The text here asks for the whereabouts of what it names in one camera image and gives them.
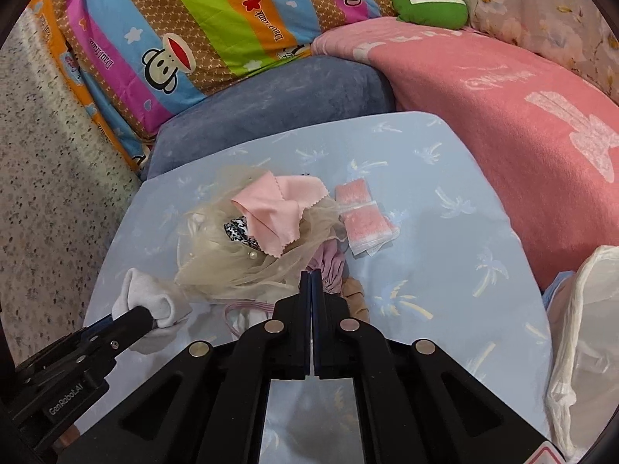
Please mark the blue-grey cushion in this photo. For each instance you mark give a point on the blue-grey cushion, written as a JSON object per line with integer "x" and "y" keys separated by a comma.
{"x": 290, "y": 92}

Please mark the pink blanket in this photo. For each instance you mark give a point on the pink blanket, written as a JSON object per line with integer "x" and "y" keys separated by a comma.
{"x": 483, "y": 121}

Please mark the purple cloth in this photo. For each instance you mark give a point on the purple cloth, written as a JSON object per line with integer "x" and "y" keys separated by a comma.
{"x": 333, "y": 266}

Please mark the light blue palm print cloth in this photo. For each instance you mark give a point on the light blue palm print cloth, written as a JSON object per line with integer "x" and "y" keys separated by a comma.
{"x": 435, "y": 232}

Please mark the white sock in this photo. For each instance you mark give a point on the white sock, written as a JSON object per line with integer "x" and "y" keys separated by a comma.
{"x": 150, "y": 290}

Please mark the beige tulle fabric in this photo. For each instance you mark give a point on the beige tulle fabric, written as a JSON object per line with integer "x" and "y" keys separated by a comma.
{"x": 217, "y": 261}

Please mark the green check mark cushion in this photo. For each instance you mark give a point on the green check mark cushion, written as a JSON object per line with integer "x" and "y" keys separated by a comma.
{"x": 425, "y": 9}

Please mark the grey floral quilt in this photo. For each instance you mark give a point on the grey floral quilt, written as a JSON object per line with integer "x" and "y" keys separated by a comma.
{"x": 532, "y": 5}

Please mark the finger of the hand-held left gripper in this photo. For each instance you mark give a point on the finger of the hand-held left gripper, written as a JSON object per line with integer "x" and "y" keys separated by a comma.
{"x": 96, "y": 335}
{"x": 138, "y": 319}

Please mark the white plastic bag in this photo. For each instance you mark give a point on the white plastic bag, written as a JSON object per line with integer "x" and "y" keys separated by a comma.
{"x": 580, "y": 348}

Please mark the folded pink towel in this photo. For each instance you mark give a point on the folded pink towel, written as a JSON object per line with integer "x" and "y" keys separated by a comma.
{"x": 362, "y": 217}

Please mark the pink striped cloth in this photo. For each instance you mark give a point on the pink striped cloth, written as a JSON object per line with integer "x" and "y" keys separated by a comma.
{"x": 242, "y": 319}

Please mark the colourful monkey-print pillow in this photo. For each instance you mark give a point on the colourful monkey-print pillow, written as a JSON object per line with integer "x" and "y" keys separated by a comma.
{"x": 193, "y": 19}

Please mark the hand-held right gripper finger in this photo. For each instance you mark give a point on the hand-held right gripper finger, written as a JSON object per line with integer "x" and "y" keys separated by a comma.
{"x": 305, "y": 299}
{"x": 315, "y": 299}

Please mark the beige stocking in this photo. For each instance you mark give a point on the beige stocking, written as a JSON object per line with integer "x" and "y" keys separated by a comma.
{"x": 353, "y": 295}

